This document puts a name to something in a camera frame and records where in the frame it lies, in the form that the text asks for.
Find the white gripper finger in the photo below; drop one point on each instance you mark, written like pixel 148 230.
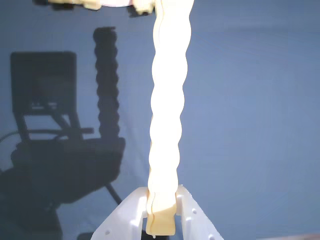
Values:
pixel 125 217
pixel 195 222

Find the long crinkle-cut yellow fry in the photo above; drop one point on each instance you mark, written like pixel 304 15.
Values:
pixel 167 120

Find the short yellow fry piece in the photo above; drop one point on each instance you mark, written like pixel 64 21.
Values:
pixel 143 6

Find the pink white plate rim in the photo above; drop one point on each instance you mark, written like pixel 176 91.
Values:
pixel 115 2

